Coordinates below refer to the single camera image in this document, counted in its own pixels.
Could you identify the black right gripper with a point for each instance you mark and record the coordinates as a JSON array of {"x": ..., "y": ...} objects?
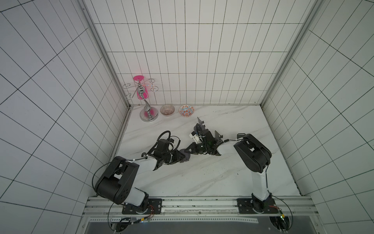
[{"x": 206, "y": 136}]

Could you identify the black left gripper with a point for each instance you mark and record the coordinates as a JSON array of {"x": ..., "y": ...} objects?
[{"x": 177, "y": 157}]

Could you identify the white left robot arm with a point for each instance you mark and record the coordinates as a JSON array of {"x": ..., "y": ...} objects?
[{"x": 117, "y": 181}]

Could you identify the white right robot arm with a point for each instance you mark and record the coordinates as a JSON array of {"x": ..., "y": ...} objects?
[{"x": 255, "y": 156}]

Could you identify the chrome cup holder stand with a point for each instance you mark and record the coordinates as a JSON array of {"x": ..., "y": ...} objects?
[{"x": 149, "y": 113}]

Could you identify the brown striped glass bowl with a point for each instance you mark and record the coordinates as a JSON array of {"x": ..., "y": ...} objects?
[{"x": 167, "y": 109}]

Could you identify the pink plastic cup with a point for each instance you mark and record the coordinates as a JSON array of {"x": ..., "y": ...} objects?
[{"x": 141, "y": 91}]

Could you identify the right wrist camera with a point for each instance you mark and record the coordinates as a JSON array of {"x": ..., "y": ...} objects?
[{"x": 194, "y": 136}]

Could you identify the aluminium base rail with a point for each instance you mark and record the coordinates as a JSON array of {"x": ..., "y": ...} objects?
[{"x": 208, "y": 209}]

